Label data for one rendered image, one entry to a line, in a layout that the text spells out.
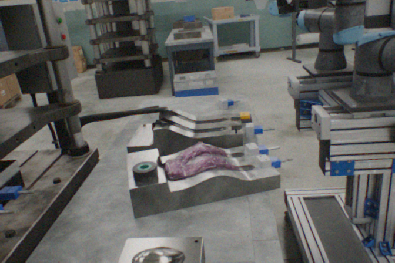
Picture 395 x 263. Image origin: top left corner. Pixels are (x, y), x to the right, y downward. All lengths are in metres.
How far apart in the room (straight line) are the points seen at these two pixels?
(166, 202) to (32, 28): 1.01
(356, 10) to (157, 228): 0.83
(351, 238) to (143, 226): 1.22
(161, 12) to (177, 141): 6.54
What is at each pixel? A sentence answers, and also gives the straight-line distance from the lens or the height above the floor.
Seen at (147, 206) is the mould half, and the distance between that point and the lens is 1.14.
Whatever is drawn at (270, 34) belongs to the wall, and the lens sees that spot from 8.07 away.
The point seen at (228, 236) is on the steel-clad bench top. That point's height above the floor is 0.80.
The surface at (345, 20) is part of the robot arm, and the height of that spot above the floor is 1.35.
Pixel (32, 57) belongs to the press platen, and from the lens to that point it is 1.52.
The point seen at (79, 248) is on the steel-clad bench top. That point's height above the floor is 0.80.
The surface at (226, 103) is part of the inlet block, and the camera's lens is 2.00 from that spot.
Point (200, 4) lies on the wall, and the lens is 7.84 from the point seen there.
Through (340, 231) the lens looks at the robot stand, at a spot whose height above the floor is 0.21.
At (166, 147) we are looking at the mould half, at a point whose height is 0.85.
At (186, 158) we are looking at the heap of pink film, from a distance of 1.26.
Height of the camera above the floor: 1.46
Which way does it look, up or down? 21 degrees down
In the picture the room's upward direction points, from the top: 6 degrees counter-clockwise
